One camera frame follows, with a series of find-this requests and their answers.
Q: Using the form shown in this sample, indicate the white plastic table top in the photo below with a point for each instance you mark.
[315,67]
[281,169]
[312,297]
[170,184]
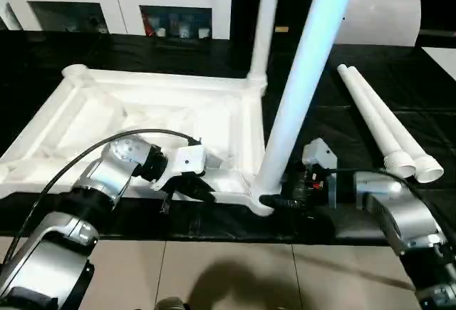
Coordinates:
[107,110]

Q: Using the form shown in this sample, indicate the white plastic table leg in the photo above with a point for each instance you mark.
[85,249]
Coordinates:
[395,124]
[370,117]
[265,21]
[306,75]

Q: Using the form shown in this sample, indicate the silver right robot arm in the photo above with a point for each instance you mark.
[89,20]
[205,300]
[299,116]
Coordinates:
[402,210]

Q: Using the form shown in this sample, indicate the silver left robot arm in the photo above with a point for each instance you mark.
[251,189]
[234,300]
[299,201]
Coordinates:
[107,171]

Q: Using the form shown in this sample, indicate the small tan label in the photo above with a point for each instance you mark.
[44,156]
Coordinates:
[281,29]

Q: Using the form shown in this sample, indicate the black cabinet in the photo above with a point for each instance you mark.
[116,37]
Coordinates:
[242,10]

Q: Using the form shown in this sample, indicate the white flat board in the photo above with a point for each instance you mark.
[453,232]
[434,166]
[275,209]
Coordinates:
[441,58]

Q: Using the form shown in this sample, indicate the black table mat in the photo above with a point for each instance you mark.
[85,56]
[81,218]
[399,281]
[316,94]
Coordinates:
[35,60]

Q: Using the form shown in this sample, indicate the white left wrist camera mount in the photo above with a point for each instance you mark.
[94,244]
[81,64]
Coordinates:
[189,160]

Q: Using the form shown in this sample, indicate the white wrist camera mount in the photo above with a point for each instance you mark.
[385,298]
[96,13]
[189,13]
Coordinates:
[320,156]
[189,160]

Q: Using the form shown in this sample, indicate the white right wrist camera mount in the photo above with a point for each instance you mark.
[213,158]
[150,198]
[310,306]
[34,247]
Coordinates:
[320,156]

